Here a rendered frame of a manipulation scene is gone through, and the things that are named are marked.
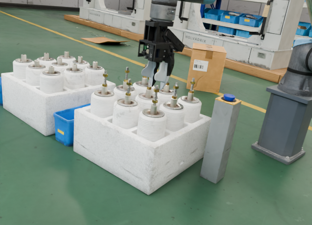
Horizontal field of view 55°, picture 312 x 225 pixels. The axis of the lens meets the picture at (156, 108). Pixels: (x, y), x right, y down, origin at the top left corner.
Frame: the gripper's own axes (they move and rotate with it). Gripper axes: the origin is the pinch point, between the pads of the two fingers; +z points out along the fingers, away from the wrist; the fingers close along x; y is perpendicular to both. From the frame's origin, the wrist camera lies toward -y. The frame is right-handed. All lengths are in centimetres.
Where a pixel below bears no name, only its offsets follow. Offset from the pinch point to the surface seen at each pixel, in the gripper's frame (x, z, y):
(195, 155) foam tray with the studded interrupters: 5.3, 31.1, -22.0
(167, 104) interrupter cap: -3.3, 10.0, -10.3
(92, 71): -54, 11, -12
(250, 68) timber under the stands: -65, 29, -204
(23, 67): -74, 12, 11
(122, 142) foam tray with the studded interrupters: -4.8, 21.0, 9.0
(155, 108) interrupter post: 1.0, 7.9, 1.1
